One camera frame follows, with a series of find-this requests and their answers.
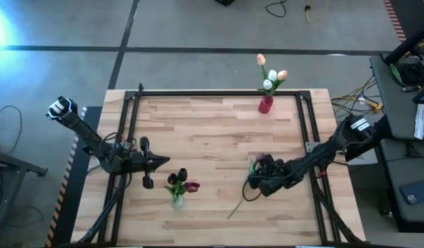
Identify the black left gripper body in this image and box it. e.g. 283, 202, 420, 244
129, 136, 154, 189

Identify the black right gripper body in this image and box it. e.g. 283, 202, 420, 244
258, 154, 291, 198

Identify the black artificial tulip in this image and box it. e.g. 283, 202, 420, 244
163, 172, 180, 199
176, 167, 189, 199

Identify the maroon artificial tulip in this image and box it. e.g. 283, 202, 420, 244
226, 152, 266, 220
179, 181, 202, 199

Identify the white artificial tulip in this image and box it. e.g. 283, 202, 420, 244
268, 69, 278, 97
256, 79, 274, 98

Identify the cream artificial tulip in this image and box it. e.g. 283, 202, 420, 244
272, 69, 289, 96

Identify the peach artificial tulip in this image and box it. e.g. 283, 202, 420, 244
256, 53, 270, 98

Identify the clear ribbed glass vase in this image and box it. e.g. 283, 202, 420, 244
169, 193, 185, 210

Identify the red ribbed glass vase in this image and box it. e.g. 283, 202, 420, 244
257, 95, 275, 115

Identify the black floor mat striped edge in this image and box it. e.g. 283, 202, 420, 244
383, 0, 424, 43
45, 105, 103, 248

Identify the white floor sheet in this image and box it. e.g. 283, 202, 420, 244
349, 147, 379, 167

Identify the dark grey desk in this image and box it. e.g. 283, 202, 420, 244
369, 53, 424, 234

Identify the grey metal side table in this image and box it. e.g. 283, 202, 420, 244
0, 147, 50, 248

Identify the white paper sheet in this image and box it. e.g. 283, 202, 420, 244
414, 103, 424, 141

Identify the green strip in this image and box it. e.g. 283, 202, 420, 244
390, 63, 401, 83

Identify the black pole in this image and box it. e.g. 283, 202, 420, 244
383, 21, 424, 65

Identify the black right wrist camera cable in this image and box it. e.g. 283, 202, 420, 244
242, 177, 265, 203

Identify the black metal table frame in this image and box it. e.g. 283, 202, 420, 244
76, 83, 363, 247

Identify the yellow desk cable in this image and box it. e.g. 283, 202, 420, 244
332, 76, 385, 116

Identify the black floor cable loop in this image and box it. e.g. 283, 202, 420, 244
0, 105, 23, 156

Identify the yellow extension cable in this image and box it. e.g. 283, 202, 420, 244
304, 0, 332, 23

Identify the black coiled cable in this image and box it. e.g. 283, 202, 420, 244
396, 61, 423, 87

